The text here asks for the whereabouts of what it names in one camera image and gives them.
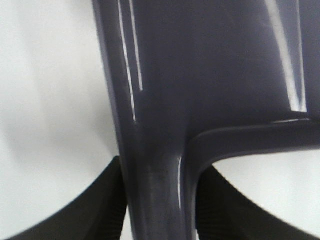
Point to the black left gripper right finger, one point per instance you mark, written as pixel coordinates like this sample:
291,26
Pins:
223,213

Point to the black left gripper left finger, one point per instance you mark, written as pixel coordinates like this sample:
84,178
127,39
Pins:
96,214

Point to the purple plastic dustpan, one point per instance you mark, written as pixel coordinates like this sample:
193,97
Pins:
194,82

